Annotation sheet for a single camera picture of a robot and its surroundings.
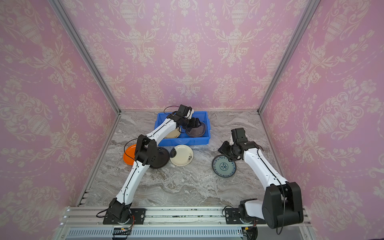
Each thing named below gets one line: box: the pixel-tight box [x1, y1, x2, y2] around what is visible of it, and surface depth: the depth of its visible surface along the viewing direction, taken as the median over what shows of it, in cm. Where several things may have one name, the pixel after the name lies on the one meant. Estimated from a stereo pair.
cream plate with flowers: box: [169, 144, 194, 167], surface depth 97 cm
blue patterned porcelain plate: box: [211, 154, 237, 178], surface depth 92 cm
